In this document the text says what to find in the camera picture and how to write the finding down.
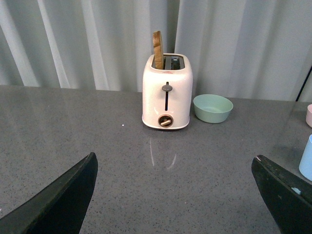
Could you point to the grey curtain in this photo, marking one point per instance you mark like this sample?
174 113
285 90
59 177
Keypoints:
259 49

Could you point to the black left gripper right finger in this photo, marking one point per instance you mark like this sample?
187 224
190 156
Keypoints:
287 197

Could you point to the blue cup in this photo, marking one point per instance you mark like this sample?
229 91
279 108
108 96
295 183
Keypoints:
305 165

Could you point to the green bowl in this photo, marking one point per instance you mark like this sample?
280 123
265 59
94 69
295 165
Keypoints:
212 108

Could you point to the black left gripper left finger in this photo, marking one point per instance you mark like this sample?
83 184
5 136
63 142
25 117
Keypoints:
60 208

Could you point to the toast bread slice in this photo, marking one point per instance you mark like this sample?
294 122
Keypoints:
158 50

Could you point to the cream white toaster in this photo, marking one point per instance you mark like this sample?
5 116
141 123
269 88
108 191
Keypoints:
167 93

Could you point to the pink bowl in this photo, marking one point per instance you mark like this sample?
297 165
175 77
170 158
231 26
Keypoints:
309 115

